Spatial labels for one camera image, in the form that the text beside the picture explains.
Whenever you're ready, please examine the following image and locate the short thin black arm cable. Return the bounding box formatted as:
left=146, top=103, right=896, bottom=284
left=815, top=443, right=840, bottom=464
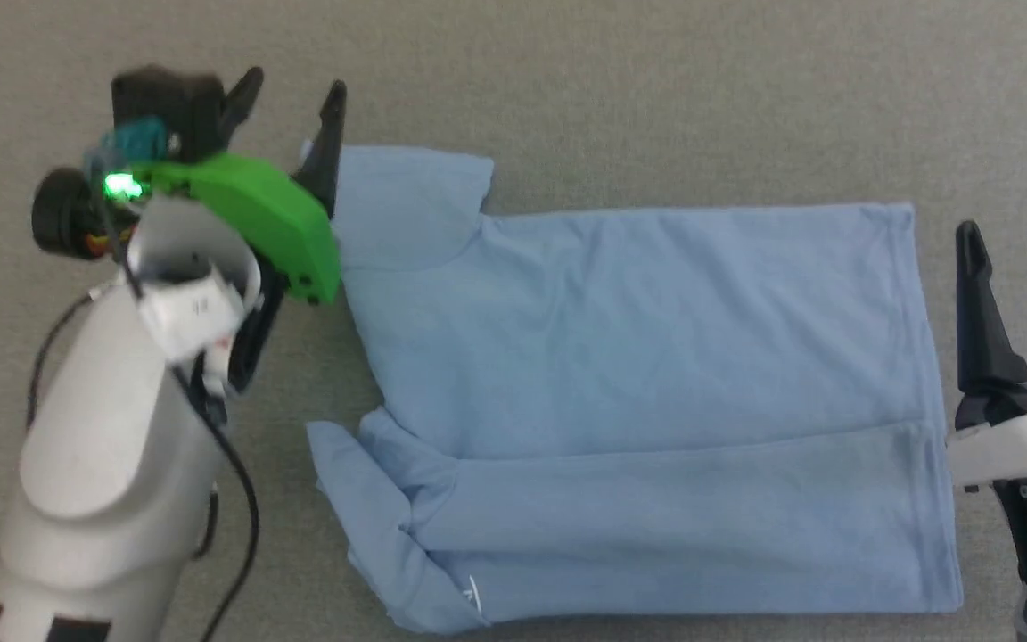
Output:
left=26, top=292, right=97, bottom=431

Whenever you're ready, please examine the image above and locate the light blue garment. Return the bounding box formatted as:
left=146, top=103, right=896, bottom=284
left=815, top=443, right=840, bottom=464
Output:
left=306, top=145, right=965, bottom=636

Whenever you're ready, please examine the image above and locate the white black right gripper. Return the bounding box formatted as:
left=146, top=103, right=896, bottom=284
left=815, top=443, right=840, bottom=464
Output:
left=946, top=221, right=1027, bottom=490

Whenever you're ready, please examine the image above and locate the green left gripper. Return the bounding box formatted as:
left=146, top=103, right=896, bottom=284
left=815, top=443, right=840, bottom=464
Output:
left=126, top=67, right=347, bottom=306

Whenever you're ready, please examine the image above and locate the long thin black arm cable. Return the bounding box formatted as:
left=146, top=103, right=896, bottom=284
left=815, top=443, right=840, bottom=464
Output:
left=117, top=232, right=262, bottom=642

